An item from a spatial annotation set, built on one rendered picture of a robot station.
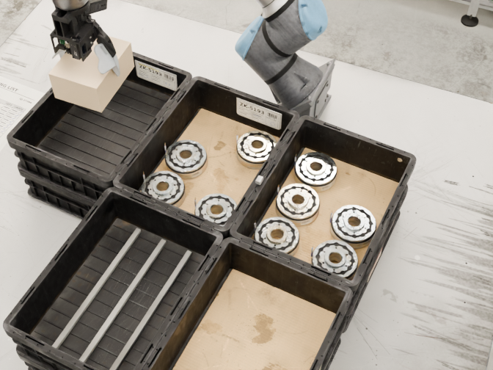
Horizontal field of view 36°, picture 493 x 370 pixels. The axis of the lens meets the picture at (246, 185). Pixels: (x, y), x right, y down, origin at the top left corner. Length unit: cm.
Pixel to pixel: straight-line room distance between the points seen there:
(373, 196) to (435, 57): 170
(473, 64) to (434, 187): 149
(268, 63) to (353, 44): 147
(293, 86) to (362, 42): 147
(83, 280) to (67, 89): 42
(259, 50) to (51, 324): 87
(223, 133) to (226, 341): 58
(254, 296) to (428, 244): 51
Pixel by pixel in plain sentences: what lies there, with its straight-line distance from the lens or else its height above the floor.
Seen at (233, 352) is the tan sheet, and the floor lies 83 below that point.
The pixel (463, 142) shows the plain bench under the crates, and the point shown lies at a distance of 218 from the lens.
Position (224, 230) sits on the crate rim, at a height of 93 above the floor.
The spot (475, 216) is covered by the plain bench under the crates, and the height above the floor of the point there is 70.
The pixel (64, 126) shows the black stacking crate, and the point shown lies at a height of 83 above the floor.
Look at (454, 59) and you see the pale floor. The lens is 348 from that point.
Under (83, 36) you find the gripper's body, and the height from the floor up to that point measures 124.
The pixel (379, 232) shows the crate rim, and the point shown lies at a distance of 166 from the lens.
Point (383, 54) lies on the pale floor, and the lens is 343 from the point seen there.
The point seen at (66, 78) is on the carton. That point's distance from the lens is 171.
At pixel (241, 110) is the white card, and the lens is 193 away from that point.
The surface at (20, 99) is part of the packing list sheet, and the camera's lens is 229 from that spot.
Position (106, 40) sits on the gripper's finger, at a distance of 166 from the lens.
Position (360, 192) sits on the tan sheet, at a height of 83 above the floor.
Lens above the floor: 229
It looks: 52 degrees down
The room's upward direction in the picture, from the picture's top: 1 degrees clockwise
